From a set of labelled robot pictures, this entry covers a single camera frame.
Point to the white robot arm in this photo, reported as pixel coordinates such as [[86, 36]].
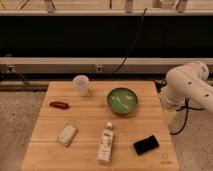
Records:
[[184, 83]]

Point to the wooden cutting board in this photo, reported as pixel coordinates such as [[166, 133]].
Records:
[[90, 115]]

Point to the white plastic bottle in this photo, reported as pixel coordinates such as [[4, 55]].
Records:
[[106, 141]]

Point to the black sponge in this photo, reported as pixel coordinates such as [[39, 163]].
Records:
[[146, 145]]

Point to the green ceramic bowl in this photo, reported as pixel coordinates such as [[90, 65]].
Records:
[[122, 101]]

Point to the translucent plastic cup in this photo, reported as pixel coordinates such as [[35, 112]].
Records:
[[81, 83]]

